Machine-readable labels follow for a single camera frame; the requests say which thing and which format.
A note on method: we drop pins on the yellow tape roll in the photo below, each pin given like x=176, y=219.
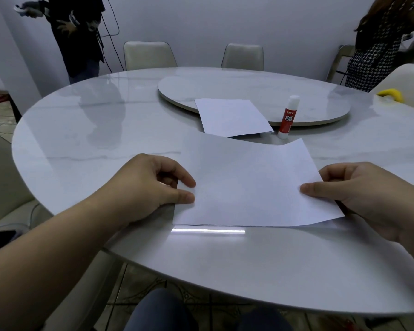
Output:
x=393, y=94

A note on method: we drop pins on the small white paper sheet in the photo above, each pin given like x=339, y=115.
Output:
x=231, y=117

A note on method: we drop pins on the beige cushioned seat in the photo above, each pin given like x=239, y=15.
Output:
x=3, y=182

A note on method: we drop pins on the marble lazy susan turntable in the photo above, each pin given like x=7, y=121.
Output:
x=296, y=96

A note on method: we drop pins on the red and white glue stick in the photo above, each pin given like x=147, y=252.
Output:
x=287, y=118

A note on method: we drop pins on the person's right leg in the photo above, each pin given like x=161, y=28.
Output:
x=265, y=320

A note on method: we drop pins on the person's left leg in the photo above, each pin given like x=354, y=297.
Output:
x=158, y=311

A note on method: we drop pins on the beige dining chair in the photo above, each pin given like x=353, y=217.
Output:
x=243, y=56
x=148, y=55

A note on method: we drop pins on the white rounded chair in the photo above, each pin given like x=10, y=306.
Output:
x=405, y=84

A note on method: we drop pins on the person's left thumb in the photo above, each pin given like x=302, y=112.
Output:
x=179, y=197

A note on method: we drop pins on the person's right thumb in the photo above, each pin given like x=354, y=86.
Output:
x=317, y=190

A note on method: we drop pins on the person's leg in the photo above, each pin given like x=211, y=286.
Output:
x=158, y=311
x=265, y=320

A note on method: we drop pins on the person's left hand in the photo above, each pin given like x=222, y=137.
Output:
x=141, y=189

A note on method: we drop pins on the white handheld controller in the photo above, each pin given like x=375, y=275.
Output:
x=27, y=8

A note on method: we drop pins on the large white paper sheet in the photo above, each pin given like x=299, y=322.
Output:
x=252, y=182

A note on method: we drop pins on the dark frame chair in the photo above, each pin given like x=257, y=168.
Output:
x=340, y=61

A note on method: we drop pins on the person's left forearm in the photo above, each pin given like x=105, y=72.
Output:
x=45, y=258

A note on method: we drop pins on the person's right hand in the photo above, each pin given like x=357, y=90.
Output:
x=369, y=199

